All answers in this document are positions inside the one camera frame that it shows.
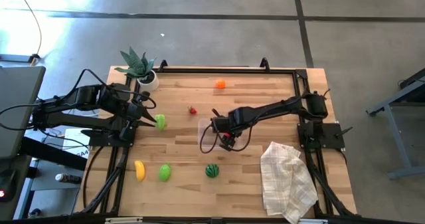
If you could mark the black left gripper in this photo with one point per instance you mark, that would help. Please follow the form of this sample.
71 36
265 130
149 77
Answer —
134 114

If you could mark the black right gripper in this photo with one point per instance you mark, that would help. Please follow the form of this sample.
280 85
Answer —
225 124

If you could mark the green toy fruit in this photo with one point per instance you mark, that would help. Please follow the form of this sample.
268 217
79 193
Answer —
164 172
160 122

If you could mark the red toy strawberry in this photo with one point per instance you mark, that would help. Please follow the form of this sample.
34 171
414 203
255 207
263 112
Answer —
193 111

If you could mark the orange toy orange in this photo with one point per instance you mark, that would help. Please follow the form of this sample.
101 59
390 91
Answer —
220 83

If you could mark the green striped toy watermelon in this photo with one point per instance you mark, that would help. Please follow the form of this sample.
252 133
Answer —
212 171

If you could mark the yellow toy banana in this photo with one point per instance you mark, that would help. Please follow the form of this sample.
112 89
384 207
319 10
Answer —
139 171

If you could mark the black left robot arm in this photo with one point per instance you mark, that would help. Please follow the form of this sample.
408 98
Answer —
89 96

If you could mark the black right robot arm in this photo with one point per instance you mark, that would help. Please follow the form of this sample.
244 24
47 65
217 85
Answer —
265 111

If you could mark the clear plastic container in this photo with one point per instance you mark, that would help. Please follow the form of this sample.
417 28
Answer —
206 134

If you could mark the green plant in white pot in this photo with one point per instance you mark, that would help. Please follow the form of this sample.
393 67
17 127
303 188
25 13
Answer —
136 62

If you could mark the white printed paper sheet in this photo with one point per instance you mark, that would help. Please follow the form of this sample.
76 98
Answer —
74 142

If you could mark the white plaid dish cloth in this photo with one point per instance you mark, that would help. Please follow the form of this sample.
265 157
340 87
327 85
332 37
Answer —
285 184

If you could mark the dark bottle with white cap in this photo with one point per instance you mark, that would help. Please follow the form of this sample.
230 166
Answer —
68 178

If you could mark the white label strip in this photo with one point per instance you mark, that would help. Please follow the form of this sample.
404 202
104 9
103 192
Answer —
123 220

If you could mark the black box with lit display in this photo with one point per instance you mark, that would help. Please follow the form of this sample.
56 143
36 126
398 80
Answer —
13 184

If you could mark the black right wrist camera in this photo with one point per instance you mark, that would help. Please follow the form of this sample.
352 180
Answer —
228 145

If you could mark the black metal table frame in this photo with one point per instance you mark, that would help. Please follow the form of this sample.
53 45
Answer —
232 70

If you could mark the grey metal table leg frame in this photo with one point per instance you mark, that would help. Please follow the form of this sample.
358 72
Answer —
411 171

